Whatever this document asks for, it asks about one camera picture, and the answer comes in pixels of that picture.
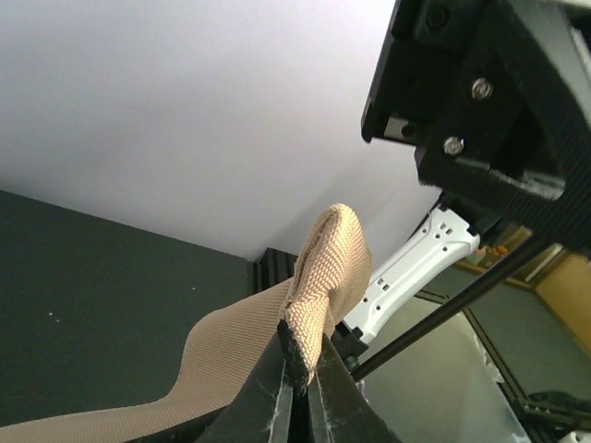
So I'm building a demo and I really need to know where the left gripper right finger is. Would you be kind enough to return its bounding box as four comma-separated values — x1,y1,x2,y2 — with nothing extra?
308,336,399,443

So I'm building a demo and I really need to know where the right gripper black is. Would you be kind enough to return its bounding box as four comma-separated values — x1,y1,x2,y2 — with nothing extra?
361,1,590,254

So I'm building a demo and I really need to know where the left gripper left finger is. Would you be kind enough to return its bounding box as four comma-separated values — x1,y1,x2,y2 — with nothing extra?
198,320,308,442

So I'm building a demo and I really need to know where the beige black pet tent fabric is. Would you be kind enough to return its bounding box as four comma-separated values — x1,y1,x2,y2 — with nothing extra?
1,204,372,442

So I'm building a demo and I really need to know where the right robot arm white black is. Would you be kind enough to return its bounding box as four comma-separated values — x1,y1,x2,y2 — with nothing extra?
344,1,590,373

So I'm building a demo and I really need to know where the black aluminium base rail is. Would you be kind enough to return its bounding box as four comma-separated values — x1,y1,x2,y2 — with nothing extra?
252,248,297,293

